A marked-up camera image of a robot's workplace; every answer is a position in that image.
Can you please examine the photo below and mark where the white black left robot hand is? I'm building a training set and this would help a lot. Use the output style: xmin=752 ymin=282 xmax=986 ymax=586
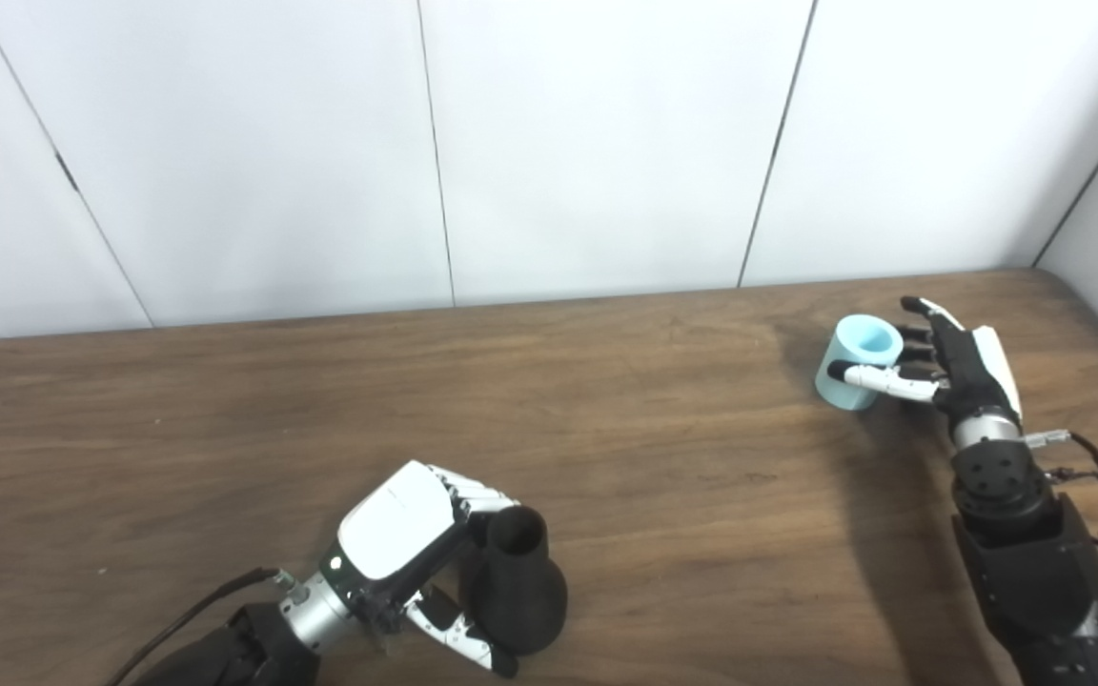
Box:
xmin=318 ymin=461 xmax=521 ymax=679

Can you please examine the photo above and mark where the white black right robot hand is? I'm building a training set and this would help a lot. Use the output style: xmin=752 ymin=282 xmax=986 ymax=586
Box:
xmin=827 ymin=296 xmax=1024 ymax=430

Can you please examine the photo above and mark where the light-blue short hose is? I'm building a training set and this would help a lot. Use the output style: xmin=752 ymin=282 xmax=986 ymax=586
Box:
xmin=814 ymin=314 xmax=905 ymax=413

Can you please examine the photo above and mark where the black plastic nozzle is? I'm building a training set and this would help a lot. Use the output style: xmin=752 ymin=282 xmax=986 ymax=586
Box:
xmin=458 ymin=505 xmax=569 ymax=656

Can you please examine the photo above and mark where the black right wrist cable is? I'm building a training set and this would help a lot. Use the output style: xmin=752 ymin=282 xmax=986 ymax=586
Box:
xmin=1021 ymin=429 xmax=1098 ymax=611

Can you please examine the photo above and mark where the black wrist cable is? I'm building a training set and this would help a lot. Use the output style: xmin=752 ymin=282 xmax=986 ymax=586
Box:
xmin=1021 ymin=429 xmax=1098 ymax=611
xmin=106 ymin=567 xmax=307 ymax=686

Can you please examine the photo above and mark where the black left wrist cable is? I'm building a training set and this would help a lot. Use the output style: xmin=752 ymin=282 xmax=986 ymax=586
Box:
xmin=106 ymin=567 xmax=307 ymax=686

